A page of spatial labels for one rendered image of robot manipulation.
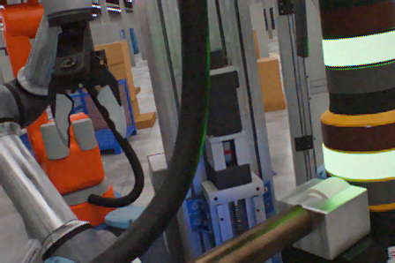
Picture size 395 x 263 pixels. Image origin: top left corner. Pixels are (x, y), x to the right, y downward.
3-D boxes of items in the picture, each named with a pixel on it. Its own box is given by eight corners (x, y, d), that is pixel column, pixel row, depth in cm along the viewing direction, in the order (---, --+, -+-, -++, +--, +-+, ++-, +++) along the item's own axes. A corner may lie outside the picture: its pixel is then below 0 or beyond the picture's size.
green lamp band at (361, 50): (373, 65, 19) (371, 36, 18) (310, 67, 21) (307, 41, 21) (413, 52, 20) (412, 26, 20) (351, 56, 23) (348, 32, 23)
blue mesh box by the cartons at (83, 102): (64, 161, 668) (49, 97, 647) (89, 140, 790) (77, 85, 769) (120, 153, 659) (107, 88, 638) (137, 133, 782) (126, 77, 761)
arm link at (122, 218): (179, 257, 100) (168, 201, 97) (137, 289, 90) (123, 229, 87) (142, 247, 108) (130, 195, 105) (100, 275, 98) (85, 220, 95)
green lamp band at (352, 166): (386, 186, 19) (384, 159, 19) (307, 170, 22) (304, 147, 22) (434, 155, 21) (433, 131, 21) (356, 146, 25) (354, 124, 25)
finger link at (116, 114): (141, 123, 78) (112, 78, 76) (137, 131, 72) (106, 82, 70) (126, 132, 78) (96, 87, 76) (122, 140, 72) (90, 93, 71)
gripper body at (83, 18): (113, 82, 78) (99, 12, 75) (105, 88, 70) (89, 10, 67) (70, 89, 78) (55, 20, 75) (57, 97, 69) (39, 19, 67)
